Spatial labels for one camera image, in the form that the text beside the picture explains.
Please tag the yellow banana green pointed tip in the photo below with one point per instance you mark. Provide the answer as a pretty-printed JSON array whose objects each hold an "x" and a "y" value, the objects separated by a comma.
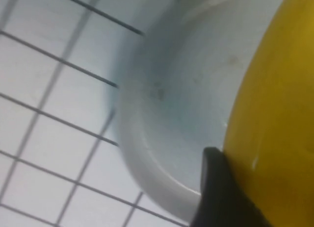
[{"x": 282, "y": 114}]

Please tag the grey round plate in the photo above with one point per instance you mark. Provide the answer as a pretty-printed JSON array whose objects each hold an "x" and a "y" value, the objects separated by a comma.
[{"x": 184, "y": 89}]

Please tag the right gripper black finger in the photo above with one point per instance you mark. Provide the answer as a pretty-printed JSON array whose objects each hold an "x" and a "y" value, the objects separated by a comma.
[{"x": 218, "y": 200}]

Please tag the white black grid tablecloth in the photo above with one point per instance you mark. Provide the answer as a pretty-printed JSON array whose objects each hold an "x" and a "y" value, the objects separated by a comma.
[{"x": 49, "y": 114}]

